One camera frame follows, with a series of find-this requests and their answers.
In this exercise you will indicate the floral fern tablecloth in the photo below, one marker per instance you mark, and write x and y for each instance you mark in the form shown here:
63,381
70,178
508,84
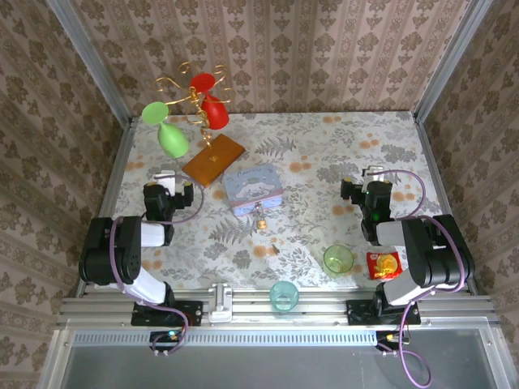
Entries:
308,133

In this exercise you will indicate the aluminium side rail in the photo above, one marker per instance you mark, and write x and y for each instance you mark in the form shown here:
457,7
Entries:
117,162
440,170

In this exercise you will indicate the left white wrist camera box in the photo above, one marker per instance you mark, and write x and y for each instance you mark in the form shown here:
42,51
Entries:
166,182

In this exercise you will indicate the aluminium corner post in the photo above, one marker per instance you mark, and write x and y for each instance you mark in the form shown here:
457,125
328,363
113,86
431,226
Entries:
450,61
91,65

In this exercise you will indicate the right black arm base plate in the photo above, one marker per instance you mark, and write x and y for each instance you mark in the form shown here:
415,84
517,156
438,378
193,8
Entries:
357,314

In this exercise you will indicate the red plastic wine glass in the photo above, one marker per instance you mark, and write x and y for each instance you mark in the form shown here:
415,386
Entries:
215,113

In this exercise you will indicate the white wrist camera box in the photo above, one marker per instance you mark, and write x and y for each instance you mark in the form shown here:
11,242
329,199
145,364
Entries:
166,182
372,172

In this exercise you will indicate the small black circuit board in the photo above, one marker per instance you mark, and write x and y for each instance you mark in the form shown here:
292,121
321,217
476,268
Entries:
391,337
166,336

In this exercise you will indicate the blue cartoon tin box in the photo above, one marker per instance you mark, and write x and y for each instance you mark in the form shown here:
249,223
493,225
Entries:
253,186

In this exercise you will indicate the aluminium front rail frame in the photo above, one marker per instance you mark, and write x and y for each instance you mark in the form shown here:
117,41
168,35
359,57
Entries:
316,313

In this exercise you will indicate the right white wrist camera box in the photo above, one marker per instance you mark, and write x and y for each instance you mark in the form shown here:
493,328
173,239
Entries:
372,172

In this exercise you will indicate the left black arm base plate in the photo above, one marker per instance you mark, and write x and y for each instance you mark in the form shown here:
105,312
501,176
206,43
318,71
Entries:
190,314

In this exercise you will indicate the green plastic wine glass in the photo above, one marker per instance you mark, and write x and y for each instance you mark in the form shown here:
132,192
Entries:
172,139

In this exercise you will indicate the teal translucent plastic cup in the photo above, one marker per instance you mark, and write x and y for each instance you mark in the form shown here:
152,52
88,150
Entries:
284,297

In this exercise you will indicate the green translucent plastic cup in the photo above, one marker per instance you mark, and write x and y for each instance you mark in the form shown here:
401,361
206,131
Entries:
338,261

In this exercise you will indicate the grey metal tray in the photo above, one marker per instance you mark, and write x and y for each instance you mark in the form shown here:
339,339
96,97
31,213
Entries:
263,366

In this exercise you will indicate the red yellow snack packet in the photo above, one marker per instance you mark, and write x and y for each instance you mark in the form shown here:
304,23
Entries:
383,265

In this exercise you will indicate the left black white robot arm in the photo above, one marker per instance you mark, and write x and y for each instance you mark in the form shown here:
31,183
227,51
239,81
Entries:
129,251

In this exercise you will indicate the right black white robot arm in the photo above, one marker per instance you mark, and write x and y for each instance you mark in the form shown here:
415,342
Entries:
430,251

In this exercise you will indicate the white toggle clamp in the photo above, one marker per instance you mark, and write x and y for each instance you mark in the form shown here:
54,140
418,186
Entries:
220,302

